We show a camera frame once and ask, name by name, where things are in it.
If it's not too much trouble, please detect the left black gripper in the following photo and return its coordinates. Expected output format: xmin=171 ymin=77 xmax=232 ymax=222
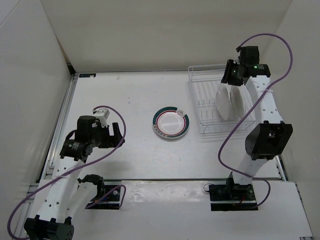
xmin=89 ymin=122 xmax=125 ymax=148

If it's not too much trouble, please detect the green rimmed plate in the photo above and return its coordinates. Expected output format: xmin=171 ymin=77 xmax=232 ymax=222
xmin=215 ymin=83 xmax=231 ymax=121
xmin=152 ymin=106 xmax=190 ymax=140

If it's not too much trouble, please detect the purple cable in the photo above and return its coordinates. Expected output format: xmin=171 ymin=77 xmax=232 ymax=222
xmin=7 ymin=106 xmax=127 ymax=238
xmin=217 ymin=33 xmax=294 ymax=208

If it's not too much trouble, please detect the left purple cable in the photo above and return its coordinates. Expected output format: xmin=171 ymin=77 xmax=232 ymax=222
xmin=7 ymin=106 xmax=127 ymax=238

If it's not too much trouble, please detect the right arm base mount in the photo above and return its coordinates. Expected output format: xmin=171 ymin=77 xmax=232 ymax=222
xmin=203 ymin=178 xmax=258 ymax=212

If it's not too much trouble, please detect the blue table sticker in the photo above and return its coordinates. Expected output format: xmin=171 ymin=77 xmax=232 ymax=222
xmin=78 ymin=73 xmax=96 ymax=78

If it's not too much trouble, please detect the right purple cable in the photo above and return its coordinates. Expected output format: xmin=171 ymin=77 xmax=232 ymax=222
xmin=217 ymin=33 xmax=294 ymax=208

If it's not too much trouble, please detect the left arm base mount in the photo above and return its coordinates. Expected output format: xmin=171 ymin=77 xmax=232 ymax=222
xmin=85 ymin=180 xmax=127 ymax=210

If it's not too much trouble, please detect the white wire dish rack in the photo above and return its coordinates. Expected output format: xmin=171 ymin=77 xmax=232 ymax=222
xmin=187 ymin=64 xmax=253 ymax=136

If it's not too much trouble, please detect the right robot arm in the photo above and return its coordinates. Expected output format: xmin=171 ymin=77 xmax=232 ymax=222
xmin=221 ymin=46 xmax=293 ymax=200

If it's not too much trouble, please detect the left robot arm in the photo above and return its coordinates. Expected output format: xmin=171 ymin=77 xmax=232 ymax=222
xmin=24 ymin=110 xmax=125 ymax=240

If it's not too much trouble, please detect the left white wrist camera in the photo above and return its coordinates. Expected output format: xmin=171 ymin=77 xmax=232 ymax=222
xmin=92 ymin=107 xmax=110 ymax=128

